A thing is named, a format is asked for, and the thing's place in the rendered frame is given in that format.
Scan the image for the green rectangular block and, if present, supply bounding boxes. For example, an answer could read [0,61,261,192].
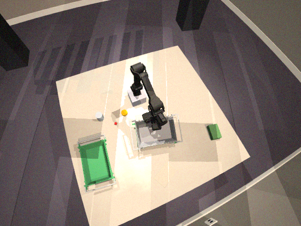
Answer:
[207,123,222,140]

